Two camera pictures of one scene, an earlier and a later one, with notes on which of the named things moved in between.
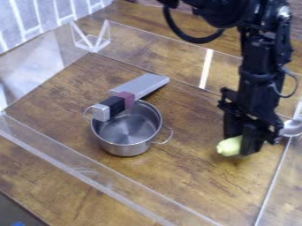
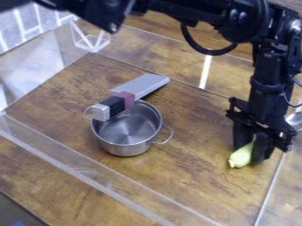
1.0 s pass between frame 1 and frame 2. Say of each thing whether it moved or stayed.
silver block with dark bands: stayed
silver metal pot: stayed
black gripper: moved
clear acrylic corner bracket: stayed
